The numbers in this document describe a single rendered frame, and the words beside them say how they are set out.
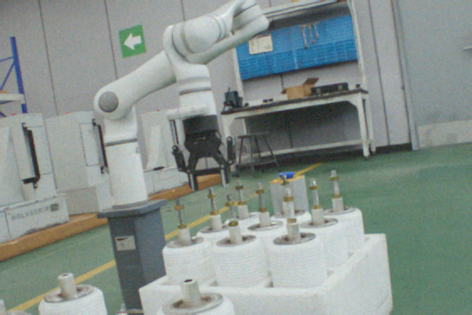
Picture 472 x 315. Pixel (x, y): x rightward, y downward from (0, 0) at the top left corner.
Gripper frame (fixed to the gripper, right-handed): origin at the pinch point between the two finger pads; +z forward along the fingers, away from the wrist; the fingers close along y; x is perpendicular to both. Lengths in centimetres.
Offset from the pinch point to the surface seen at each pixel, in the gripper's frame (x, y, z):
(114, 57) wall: -546, 314, -149
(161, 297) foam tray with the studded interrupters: 18.4, 6.8, 18.9
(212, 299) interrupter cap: 47, -15, 10
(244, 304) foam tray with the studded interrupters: 23.0, -11.0, 19.4
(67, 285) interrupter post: 41.8, 9.2, 8.4
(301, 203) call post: -25.1, -14.5, 10.5
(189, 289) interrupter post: 49, -13, 8
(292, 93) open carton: -472, 57, -49
